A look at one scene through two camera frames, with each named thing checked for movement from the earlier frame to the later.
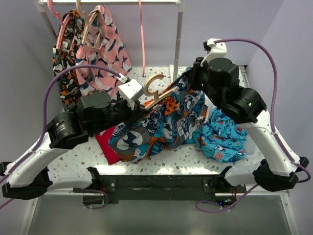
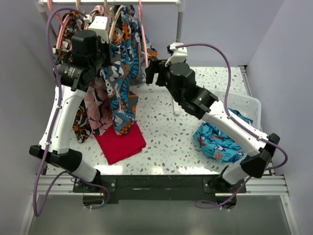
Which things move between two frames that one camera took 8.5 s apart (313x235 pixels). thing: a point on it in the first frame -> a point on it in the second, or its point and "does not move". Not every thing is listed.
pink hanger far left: [57, 15] does not move
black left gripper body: [120, 112] -> [102, 58]
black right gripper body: [199, 80] -> [164, 79]
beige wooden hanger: [157, 99] -> [110, 11]
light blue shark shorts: [220, 138] does not move
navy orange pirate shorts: [174, 121] -> [130, 53]
